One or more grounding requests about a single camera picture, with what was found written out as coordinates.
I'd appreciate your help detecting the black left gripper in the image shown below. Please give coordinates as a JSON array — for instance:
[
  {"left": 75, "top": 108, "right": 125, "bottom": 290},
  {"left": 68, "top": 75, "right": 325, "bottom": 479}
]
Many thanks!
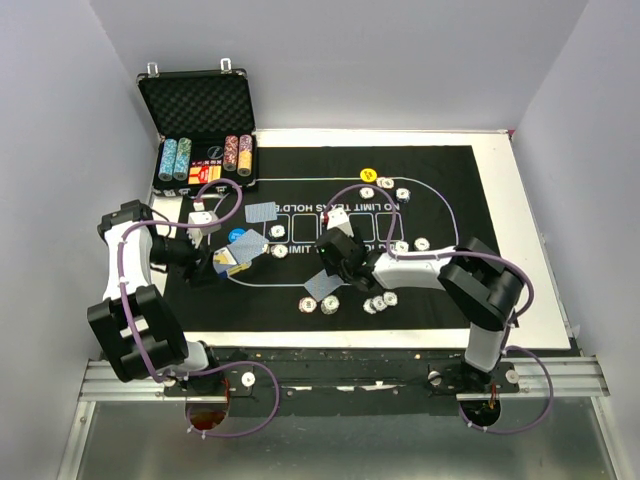
[{"left": 149, "top": 226, "right": 223, "bottom": 288}]

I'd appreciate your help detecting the blue playing card box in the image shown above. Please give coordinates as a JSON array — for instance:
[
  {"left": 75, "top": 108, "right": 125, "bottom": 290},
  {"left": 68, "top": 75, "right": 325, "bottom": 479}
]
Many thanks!
[{"left": 212, "top": 247, "right": 252, "bottom": 278}]

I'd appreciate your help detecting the blue backed card bottom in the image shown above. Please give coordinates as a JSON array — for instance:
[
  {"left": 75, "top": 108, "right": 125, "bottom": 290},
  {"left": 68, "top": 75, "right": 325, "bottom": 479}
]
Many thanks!
[{"left": 304, "top": 270, "right": 344, "bottom": 301}]

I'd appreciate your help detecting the blue backed card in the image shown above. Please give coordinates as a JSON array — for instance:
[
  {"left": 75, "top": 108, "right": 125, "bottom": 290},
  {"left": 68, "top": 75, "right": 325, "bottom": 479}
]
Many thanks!
[
  {"left": 245, "top": 201, "right": 278, "bottom": 224},
  {"left": 304, "top": 270, "right": 344, "bottom": 301}
]

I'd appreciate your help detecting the grey poker chip stack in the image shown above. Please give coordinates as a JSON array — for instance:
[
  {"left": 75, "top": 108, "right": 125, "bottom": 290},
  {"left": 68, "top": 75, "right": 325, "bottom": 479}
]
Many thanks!
[{"left": 320, "top": 295, "right": 340, "bottom": 315}]

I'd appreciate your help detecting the blue small blind button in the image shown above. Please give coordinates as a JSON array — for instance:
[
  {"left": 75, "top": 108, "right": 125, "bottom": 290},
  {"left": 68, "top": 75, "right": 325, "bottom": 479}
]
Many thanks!
[{"left": 228, "top": 228, "right": 246, "bottom": 243}]

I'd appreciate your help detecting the blue backed card fan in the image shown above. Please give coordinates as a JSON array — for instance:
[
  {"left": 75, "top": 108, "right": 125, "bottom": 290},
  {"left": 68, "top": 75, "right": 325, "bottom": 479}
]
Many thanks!
[{"left": 228, "top": 229, "right": 269, "bottom": 264}]

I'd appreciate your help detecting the blue poker chip stack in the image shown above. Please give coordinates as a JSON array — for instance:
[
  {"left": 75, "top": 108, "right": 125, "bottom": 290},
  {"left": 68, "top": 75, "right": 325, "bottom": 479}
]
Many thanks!
[{"left": 362, "top": 291, "right": 398, "bottom": 315}]

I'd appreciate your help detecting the red poker chip stack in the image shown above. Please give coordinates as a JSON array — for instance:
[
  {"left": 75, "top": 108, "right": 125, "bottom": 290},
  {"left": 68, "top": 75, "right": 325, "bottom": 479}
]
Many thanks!
[{"left": 298, "top": 297, "right": 317, "bottom": 314}]

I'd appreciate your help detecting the grey 1 poker chip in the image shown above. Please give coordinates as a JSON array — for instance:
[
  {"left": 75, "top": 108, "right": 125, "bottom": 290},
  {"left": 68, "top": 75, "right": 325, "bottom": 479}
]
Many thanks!
[{"left": 271, "top": 244, "right": 289, "bottom": 259}]

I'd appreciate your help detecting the yellow big blind button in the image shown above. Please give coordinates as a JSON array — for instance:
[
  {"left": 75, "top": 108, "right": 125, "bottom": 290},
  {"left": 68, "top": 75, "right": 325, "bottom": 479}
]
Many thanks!
[{"left": 359, "top": 168, "right": 378, "bottom": 183}]

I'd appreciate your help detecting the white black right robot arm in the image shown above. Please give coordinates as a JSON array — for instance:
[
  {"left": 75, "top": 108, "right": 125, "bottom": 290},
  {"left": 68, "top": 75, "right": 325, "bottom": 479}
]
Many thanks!
[{"left": 315, "top": 227, "right": 532, "bottom": 392}]

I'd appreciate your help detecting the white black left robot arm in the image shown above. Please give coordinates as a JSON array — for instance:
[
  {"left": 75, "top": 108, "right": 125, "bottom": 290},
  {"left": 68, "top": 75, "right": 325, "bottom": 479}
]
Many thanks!
[{"left": 87, "top": 200, "right": 222, "bottom": 395}]

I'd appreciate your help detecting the white table board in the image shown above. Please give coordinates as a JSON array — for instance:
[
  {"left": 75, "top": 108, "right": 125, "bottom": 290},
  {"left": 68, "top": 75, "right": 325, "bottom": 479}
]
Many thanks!
[{"left": 186, "top": 129, "right": 570, "bottom": 352}]

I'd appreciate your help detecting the black poker table mat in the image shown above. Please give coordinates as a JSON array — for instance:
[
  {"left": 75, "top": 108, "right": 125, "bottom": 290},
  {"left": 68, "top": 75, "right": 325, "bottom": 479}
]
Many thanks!
[{"left": 164, "top": 146, "right": 498, "bottom": 332}]

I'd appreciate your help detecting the card deck in case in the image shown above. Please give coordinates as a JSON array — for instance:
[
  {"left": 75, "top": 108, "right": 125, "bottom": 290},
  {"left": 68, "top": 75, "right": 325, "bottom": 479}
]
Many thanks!
[{"left": 188, "top": 159, "right": 222, "bottom": 185}]

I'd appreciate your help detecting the blue chip row in case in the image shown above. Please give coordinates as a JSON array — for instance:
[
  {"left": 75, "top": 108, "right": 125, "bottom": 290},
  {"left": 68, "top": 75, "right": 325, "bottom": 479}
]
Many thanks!
[{"left": 158, "top": 138, "right": 178, "bottom": 182}]

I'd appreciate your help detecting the green chip row in case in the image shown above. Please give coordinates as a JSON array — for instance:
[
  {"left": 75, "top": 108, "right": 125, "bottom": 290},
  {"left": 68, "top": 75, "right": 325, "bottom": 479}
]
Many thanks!
[{"left": 173, "top": 137, "right": 192, "bottom": 181}]

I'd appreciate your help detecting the orange chip row in case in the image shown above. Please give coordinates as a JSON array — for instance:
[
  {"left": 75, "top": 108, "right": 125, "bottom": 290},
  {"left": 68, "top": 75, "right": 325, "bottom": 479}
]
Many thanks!
[{"left": 237, "top": 134, "right": 253, "bottom": 177}]

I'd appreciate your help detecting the red chip row in case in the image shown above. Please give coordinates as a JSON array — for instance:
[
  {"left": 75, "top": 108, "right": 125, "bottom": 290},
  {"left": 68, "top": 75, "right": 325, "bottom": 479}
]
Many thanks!
[{"left": 223, "top": 135, "right": 239, "bottom": 172}]

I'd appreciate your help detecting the black aluminium poker case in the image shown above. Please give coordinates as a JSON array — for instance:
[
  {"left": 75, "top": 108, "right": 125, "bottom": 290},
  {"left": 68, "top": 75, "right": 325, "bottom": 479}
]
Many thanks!
[{"left": 136, "top": 58, "right": 258, "bottom": 197}]

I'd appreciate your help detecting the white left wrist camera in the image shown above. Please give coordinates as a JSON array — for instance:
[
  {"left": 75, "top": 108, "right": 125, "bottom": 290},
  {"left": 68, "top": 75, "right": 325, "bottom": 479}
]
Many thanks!
[{"left": 187, "top": 211, "right": 221, "bottom": 248}]

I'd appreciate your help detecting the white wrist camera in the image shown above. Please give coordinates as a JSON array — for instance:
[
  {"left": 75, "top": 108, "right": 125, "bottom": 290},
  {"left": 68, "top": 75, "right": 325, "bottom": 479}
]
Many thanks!
[
  {"left": 325, "top": 208, "right": 354, "bottom": 238},
  {"left": 187, "top": 211, "right": 221, "bottom": 248}
]

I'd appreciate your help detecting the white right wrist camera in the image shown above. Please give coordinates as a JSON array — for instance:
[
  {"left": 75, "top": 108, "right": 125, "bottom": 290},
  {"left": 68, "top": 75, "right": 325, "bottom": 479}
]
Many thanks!
[{"left": 325, "top": 208, "right": 354, "bottom": 238}]

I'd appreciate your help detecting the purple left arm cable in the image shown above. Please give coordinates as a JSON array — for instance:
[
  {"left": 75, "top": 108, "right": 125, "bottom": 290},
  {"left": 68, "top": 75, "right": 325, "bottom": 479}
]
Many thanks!
[{"left": 118, "top": 178, "right": 281, "bottom": 440}]

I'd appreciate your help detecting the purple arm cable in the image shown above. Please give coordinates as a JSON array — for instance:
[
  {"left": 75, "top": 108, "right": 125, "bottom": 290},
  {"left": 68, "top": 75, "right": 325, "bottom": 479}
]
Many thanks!
[
  {"left": 118, "top": 178, "right": 281, "bottom": 440},
  {"left": 322, "top": 183, "right": 555, "bottom": 435}
]

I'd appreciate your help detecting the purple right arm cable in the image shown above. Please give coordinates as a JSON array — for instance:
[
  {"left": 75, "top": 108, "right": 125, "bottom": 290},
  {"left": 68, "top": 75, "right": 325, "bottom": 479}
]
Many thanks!
[{"left": 322, "top": 183, "right": 555, "bottom": 435}]

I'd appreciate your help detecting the aluminium rail frame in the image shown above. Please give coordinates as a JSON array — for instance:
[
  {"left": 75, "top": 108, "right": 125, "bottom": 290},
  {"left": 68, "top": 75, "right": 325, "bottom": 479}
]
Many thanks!
[{"left": 58, "top": 351, "right": 624, "bottom": 479}]

